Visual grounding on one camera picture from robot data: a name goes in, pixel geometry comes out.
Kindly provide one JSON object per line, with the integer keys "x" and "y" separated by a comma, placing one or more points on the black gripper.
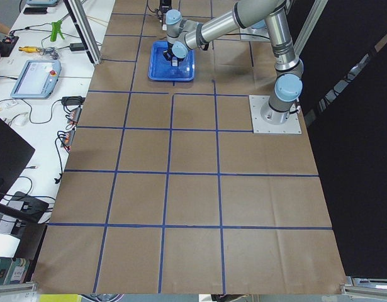
{"x": 165, "y": 5}
{"x": 167, "y": 56}

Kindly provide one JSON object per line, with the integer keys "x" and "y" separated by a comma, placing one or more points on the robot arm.
{"x": 184, "y": 35}

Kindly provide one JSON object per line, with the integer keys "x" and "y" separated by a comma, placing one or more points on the blue plastic tray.
{"x": 162, "y": 70}

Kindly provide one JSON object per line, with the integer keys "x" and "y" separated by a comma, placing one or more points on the black power adapter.
{"x": 75, "y": 47}

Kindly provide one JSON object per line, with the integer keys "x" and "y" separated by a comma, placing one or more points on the green reach grabber tool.
{"x": 56, "y": 31}

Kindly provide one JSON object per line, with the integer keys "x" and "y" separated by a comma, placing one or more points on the brown paper table cover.
{"x": 167, "y": 189}

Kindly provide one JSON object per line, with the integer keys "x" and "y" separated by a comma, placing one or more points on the teach pendant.
{"x": 37, "y": 79}

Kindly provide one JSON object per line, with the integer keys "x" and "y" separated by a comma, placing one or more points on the black monitor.
{"x": 15, "y": 154}

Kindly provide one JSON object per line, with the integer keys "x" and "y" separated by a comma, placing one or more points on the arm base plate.
{"x": 267, "y": 121}
{"x": 252, "y": 34}

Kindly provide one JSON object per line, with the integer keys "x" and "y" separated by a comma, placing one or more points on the aluminium frame post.
{"x": 79, "y": 19}

